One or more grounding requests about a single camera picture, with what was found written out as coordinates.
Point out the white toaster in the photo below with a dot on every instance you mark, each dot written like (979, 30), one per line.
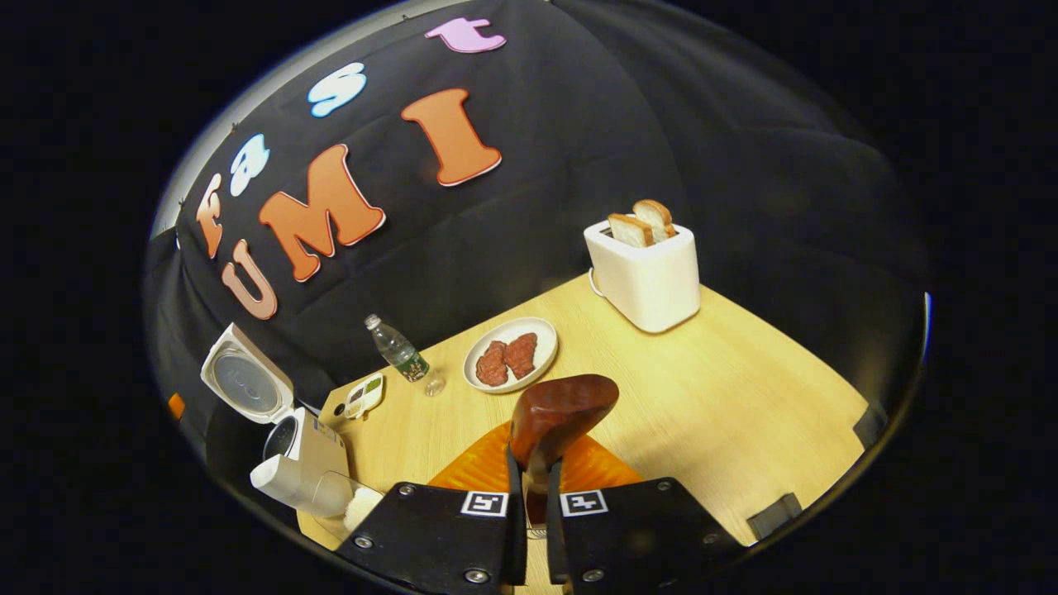
(649, 285)

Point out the white rice cooker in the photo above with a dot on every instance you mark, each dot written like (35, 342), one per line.
(310, 463)

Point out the toast bread slice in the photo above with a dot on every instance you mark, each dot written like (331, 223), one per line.
(657, 216)
(630, 231)

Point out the brown wooden spoon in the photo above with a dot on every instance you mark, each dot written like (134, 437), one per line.
(562, 409)

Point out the clear plastic container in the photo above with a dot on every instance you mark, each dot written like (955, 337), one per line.
(326, 496)

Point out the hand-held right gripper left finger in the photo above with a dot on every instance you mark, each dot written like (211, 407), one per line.
(430, 537)

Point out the white oval plate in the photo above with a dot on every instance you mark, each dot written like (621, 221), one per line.
(545, 339)

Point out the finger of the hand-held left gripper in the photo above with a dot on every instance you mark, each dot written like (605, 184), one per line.
(176, 406)

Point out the clear water bottle green label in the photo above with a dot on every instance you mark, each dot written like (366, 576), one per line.
(405, 357)

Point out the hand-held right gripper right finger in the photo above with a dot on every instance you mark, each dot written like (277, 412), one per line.
(645, 529)

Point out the white divided sauce dish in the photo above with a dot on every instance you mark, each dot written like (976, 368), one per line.
(365, 397)

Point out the clear chopstick holder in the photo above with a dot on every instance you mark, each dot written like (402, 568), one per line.
(536, 533)

